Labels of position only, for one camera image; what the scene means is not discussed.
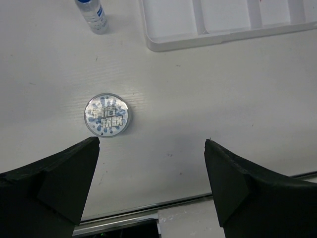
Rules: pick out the small blue bottle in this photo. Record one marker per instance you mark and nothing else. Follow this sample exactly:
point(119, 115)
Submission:
point(94, 15)

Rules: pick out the white compartment tray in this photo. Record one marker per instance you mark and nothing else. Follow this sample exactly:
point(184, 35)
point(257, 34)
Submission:
point(181, 24)

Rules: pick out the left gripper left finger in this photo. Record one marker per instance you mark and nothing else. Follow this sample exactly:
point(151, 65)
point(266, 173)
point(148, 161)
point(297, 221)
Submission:
point(46, 199)

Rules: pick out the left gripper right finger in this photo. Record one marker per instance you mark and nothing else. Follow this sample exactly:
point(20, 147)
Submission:
point(254, 202)

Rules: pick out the blue ink jar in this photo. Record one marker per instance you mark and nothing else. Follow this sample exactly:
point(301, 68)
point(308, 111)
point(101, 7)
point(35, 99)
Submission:
point(107, 115)

